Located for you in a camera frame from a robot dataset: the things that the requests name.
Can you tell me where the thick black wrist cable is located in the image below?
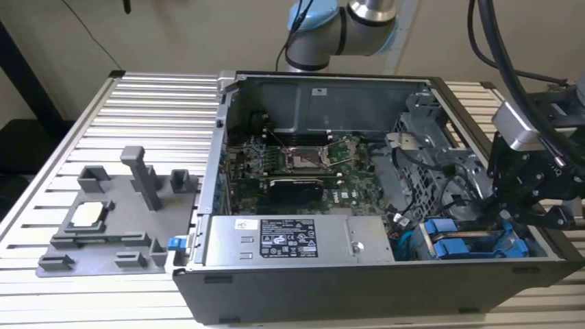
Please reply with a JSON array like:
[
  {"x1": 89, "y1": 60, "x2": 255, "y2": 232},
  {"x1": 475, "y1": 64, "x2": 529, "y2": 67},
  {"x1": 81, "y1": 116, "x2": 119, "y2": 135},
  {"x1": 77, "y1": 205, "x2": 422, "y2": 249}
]
[{"x1": 474, "y1": 0, "x2": 577, "y2": 169}]

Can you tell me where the thin metal locking lever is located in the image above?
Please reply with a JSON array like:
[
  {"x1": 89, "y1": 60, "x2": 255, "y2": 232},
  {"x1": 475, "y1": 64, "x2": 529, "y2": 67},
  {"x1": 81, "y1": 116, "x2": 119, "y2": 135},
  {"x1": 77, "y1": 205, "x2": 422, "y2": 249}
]
[{"x1": 266, "y1": 128, "x2": 293, "y2": 154}]

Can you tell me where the black graphics card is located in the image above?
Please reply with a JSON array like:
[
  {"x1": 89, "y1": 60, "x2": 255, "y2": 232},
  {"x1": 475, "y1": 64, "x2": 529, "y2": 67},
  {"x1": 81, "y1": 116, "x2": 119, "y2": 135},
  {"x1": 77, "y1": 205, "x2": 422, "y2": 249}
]
[{"x1": 230, "y1": 175, "x2": 342, "y2": 208}]

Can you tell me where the hard disk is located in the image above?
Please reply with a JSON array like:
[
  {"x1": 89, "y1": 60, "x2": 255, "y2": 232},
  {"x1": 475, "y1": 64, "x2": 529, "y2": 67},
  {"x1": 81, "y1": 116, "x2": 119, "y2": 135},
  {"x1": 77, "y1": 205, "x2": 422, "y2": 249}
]
[{"x1": 422, "y1": 218, "x2": 531, "y2": 241}]

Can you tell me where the silver power supply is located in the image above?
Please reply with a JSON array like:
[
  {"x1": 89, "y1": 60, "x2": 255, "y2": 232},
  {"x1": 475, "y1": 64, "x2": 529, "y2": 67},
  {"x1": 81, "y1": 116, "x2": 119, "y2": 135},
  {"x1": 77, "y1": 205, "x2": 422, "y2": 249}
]
[{"x1": 202, "y1": 215, "x2": 397, "y2": 268}]

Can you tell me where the metal socket cover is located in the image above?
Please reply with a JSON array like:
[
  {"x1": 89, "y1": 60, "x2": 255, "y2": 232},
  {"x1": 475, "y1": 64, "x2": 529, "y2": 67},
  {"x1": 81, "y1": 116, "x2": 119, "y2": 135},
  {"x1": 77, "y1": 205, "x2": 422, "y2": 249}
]
[{"x1": 318, "y1": 142, "x2": 342, "y2": 169}]

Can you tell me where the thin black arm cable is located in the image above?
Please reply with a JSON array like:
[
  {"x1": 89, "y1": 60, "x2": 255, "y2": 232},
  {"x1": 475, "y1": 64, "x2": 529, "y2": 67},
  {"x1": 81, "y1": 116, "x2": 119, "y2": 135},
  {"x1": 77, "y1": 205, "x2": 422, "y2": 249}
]
[{"x1": 271, "y1": 0, "x2": 315, "y2": 71}]

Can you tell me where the green motherboard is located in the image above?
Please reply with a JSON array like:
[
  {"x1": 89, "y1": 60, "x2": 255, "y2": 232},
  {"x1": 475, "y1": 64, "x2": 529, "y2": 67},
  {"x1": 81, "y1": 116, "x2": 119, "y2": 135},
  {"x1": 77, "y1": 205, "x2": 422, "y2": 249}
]
[{"x1": 225, "y1": 132, "x2": 394, "y2": 217}]

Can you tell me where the grey metal disk bay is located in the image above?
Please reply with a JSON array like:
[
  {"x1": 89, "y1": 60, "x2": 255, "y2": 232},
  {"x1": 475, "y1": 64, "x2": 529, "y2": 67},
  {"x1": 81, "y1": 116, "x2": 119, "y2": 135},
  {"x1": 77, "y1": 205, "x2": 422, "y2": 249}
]
[{"x1": 387, "y1": 91, "x2": 549, "y2": 262}]

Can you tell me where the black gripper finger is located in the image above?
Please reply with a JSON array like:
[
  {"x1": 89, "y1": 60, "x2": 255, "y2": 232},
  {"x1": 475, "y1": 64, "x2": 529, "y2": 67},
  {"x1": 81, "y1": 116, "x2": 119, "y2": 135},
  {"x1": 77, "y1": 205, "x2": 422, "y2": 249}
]
[
  {"x1": 509, "y1": 200, "x2": 579, "y2": 230},
  {"x1": 486, "y1": 135, "x2": 542, "y2": 220}
]

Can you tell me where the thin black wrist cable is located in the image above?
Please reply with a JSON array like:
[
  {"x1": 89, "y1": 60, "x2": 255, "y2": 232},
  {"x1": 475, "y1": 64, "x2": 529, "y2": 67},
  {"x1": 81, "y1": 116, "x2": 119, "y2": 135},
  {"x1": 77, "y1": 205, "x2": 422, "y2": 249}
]
[{"x1": 465, "y1": 0, "x2": 571, "y2": 86}]

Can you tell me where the black disk power wire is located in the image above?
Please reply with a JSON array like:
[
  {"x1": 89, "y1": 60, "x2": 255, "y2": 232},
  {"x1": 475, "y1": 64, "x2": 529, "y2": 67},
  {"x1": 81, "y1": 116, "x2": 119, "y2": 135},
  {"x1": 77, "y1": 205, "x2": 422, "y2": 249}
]
[{"x1": 387, "y1": 193, "x2": 493, "y2": 220}]

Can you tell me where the silver CPU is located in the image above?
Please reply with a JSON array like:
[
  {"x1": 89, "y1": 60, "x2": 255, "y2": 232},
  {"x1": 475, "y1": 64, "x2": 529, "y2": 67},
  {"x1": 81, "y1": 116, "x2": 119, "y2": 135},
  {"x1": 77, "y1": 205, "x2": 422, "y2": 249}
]
[{"x1": 66, "y1": 201, "x2": 109, "y2": 228}]

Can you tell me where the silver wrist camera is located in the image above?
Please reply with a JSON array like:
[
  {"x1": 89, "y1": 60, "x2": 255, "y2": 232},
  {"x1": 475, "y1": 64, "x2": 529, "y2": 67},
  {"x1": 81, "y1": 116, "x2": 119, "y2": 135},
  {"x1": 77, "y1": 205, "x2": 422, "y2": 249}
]
[{"x1": 491, "y1": 101, "x2": 557, "y2": 151}]

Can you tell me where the black PC case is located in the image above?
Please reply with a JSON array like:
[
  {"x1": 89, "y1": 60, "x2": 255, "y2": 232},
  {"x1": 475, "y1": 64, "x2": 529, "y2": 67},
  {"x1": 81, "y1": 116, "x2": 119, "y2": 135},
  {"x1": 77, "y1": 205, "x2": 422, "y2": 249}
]
[{"x1": 170, "y1": 70, "x2": 585, "y2": 325}]

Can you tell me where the blue case latch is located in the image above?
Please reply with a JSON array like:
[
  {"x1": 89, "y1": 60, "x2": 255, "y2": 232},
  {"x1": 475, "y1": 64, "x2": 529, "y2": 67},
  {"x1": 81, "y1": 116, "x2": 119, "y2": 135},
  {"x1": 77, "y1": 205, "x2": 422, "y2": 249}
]
[{"x1": 166, "y1": 235, "x2": 189, "y2": 256}]

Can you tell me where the empty blue disk carrier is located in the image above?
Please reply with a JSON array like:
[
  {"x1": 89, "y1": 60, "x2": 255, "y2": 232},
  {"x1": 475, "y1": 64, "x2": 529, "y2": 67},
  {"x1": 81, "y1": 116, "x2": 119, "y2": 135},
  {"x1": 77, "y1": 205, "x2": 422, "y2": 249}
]
[{"x1": 431, "y1": 238, "x2": 531, "y2": 260}]

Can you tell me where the CPU socket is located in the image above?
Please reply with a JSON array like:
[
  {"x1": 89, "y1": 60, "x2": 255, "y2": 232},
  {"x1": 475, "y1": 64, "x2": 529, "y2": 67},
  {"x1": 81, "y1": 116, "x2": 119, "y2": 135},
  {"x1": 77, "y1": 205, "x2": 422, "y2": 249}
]
[{"x1": 285, "y1": 146, "x2": 330, "y2": 171}]

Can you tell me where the blue data cable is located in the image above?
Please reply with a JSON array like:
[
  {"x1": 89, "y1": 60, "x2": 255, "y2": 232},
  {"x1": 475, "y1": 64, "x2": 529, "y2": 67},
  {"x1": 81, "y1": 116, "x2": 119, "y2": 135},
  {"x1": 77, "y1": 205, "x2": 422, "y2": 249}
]
[{"x1": 395, "y1": 228, "x2": 417, "y2": 260}]

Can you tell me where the black disk data wire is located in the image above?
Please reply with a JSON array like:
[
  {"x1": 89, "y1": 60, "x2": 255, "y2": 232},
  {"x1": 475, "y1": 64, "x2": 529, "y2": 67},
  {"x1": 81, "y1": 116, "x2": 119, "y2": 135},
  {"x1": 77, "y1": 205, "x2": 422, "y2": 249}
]
[{"x1": 397, "y1": 150, "x2": 485, "y2": 202}]

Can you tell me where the grey parts rack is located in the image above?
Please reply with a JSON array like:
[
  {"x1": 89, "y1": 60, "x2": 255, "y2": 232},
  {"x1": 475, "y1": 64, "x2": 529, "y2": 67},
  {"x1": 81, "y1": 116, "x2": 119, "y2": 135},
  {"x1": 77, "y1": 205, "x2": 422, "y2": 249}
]
[{"x1": 34, "y1": 145, "x2": 202, "y2": 278}]

